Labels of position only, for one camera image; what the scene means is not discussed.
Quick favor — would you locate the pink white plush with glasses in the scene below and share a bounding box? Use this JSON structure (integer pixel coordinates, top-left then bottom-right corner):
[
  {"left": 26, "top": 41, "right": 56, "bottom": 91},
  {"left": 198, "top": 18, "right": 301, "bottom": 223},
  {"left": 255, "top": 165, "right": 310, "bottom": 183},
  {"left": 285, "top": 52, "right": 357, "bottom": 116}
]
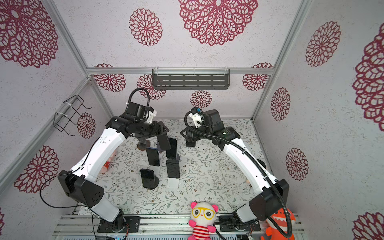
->
[{"left": 188, "top": 202, "right": 219, "bottom": 240}]

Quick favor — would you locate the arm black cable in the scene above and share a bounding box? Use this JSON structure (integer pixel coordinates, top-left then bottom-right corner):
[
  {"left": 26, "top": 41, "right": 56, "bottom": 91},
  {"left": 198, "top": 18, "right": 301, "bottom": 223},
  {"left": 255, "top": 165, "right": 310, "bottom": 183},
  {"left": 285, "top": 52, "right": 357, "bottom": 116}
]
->
[
  {"left": 127, "top": 87, "right": 151, "bottom": 115},
  {"left": 183, "top": 109, "right": 294, "bottom": 239}
]

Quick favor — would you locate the silver phone stand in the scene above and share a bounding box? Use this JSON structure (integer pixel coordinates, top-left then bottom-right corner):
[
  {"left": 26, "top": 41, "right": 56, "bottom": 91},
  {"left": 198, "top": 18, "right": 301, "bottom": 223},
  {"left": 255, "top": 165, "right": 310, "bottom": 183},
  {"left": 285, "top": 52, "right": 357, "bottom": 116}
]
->
[{"left": 150, "top": 166, "right": 161, "bottom": 178}]

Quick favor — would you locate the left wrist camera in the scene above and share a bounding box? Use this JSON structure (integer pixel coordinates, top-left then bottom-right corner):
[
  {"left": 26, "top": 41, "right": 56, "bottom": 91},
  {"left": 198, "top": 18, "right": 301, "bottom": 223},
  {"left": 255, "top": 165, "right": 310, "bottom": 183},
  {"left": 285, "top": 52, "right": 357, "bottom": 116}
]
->
[{"left": 146, "top": 107, "right": 157, "bottom": 124}]

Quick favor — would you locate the black wire wall rack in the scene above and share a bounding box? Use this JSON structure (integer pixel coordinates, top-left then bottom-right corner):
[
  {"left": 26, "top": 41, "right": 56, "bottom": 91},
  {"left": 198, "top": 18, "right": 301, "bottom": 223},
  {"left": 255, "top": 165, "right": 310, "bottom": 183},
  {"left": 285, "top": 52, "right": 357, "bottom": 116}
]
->
[{"left": 53, "top": 94, "right": 91, "bottom": 137}]

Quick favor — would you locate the blue-edged black phone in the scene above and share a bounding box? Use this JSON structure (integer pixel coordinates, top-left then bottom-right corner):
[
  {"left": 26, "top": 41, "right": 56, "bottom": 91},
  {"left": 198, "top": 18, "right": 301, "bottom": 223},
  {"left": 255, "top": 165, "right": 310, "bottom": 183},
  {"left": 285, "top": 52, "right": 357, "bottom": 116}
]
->
[{"left": 146, "top": 148, "right": 160, "bottom": 167}]

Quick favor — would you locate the pink plush with red bow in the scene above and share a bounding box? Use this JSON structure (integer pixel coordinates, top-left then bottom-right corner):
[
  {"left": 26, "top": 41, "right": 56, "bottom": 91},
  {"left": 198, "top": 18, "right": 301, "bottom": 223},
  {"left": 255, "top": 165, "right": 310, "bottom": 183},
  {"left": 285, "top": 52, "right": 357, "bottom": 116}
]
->
[{"left": 100, "top": 150, "right": 117, "bottom": 174}]

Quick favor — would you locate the teal-edged black phone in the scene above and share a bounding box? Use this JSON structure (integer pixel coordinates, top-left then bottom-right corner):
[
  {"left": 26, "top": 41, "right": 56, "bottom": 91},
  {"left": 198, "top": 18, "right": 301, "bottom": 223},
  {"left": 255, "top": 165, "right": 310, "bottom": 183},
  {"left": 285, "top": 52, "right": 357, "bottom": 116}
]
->
[{"left": 166, "top": 138, "right": 178, "bottom": 160}]

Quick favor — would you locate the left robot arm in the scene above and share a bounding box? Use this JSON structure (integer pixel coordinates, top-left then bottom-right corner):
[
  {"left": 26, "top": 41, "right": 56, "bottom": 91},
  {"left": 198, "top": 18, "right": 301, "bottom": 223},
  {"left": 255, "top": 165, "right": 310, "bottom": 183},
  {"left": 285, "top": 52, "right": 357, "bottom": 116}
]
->
[{"left": 58, "top": 103, "right": 171, "bottom": 229}]

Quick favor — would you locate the white phone stand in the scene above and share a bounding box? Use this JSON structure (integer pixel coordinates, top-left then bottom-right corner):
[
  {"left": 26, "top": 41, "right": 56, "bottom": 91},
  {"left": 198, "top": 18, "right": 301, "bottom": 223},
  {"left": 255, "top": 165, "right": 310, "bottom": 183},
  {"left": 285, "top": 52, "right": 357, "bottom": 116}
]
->
[{"left": 167, "top": 178, "right": 179, "bottom": 189}]

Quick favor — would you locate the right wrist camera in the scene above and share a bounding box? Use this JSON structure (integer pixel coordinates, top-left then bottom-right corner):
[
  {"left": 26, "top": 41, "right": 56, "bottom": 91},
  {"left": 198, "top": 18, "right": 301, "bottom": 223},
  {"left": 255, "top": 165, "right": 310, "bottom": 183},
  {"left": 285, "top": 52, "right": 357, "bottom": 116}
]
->
[{"left": 189, "top": 107, "right": 203, "bottom": 129}]

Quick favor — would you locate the wood-base round phone stand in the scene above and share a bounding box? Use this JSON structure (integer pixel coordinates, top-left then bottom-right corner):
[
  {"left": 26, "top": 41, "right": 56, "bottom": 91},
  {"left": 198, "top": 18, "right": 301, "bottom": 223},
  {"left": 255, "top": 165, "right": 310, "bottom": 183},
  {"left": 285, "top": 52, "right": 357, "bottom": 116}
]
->
[{"left": 137, "top": 138, "right": 151, "bottom": 151}]

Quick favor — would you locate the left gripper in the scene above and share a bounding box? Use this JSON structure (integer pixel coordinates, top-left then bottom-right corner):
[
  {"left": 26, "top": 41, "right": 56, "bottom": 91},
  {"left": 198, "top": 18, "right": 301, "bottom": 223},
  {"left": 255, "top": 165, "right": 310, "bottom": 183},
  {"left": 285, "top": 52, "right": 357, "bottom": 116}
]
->
[{"left": 135, "top": 120, "right": 169, "bottom": 140}]

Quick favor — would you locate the grey wall shelf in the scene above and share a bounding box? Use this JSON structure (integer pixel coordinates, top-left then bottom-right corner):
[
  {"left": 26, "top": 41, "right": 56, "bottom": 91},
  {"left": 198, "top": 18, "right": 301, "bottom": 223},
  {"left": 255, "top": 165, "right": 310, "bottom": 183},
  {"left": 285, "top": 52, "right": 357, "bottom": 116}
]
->
[{"left": 152, "top": 69, "right": 231, "bottom": 90}]

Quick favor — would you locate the purple phone stand middle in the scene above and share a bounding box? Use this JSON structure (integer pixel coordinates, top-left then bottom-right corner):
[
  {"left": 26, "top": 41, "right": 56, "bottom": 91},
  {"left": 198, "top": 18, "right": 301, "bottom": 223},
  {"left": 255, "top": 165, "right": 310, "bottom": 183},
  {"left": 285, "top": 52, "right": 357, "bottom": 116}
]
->
[{"left": 171, "top": 154, "right": 180, "bottom": 162}]

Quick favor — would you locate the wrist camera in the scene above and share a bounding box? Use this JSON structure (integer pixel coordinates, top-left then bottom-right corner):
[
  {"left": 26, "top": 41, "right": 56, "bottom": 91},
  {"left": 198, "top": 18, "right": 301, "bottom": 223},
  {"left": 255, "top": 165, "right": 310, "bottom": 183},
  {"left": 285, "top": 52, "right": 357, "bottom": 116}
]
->
[
  {"left": 189, "top": 107, "right": 203, "bottom": 129},
  {"left": 146, "top": 107, "right": 157, "bottom": 124}
]

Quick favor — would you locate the aluminium mounting rail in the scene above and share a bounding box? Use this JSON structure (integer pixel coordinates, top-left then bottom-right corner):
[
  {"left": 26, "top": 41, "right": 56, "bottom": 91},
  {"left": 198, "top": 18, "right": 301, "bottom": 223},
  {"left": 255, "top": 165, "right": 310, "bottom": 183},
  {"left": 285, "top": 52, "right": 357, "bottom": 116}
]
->
[{"left": 50, "top": 214, "right": 309, "bottom": 240}]

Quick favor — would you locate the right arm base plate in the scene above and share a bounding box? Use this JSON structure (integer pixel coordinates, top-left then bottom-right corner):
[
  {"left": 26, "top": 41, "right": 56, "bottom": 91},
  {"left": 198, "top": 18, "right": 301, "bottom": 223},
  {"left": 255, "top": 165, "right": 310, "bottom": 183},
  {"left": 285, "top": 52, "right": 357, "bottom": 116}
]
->
[{"left": 218, "top": 215, "right": 261, "bottom": 233}]

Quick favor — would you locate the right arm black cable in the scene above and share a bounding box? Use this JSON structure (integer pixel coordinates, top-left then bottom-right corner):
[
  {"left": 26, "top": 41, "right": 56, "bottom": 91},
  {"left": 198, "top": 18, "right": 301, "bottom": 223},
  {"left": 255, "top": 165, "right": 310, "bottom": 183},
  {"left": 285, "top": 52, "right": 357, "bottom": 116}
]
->
[{"left": 183, "top": 109, "right": 294, "bottom": 239}]

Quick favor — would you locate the black round phone stand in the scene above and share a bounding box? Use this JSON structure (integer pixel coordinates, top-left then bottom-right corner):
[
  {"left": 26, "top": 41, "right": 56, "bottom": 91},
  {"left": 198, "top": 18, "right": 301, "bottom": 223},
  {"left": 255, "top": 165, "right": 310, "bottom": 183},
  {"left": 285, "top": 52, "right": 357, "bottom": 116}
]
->
[{"left": 143, "top": 176, "right": 160, "bottom": 190}]

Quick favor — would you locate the red monster plush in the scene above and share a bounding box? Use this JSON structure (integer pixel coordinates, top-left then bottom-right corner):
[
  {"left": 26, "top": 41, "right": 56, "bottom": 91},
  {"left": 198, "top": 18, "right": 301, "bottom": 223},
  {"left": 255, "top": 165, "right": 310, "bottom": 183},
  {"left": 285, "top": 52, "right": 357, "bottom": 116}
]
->
[{"left": 266, "top": 209, "right": 296, "bottom": 240}]

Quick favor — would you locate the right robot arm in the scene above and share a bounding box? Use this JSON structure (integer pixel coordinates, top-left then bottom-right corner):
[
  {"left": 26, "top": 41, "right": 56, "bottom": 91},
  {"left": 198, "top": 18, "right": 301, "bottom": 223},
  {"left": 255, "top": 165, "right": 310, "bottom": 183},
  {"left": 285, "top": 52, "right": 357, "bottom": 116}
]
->
[{"left": 183, "top": 108, "right": 290, "bottom": 223}]

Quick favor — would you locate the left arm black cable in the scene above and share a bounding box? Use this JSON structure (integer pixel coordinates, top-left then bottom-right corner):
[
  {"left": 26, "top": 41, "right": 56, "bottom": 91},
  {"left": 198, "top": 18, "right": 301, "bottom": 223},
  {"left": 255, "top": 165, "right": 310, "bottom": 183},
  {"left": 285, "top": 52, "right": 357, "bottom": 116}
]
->
[{"left": 127, "top": 87, "right": 151, "bottom": 115}]

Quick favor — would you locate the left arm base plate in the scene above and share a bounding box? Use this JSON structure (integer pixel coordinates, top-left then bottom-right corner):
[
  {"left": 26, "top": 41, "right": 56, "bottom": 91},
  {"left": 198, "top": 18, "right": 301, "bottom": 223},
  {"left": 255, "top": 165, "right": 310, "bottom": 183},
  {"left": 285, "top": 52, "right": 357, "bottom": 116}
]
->
[{"left": 97, "top": 216, "right": 141, "bottom": 233}]

